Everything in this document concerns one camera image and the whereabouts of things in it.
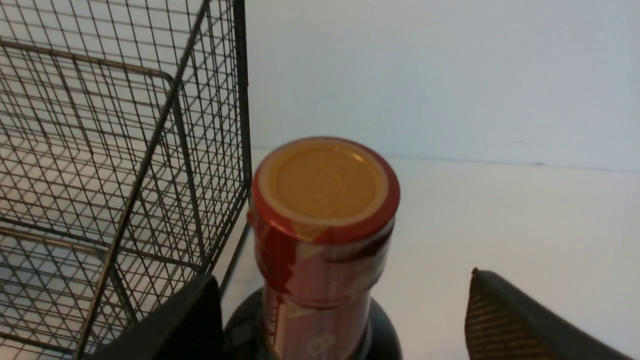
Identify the dark soy sauce bottle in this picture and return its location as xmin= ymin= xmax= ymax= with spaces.
xmin=222 ymin=136 xmax=403 ymax=360

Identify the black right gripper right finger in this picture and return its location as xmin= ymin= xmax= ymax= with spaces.
xmin=464 ymin=268 xmax=628 ymax=360

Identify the black wire mesh shelf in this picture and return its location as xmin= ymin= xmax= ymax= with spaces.
xmin=0 ymin=0 xmax=252 ymax=360

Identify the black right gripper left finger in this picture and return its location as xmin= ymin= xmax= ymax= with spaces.
xmin=90 ymin=275 xmax=224 ymax=360

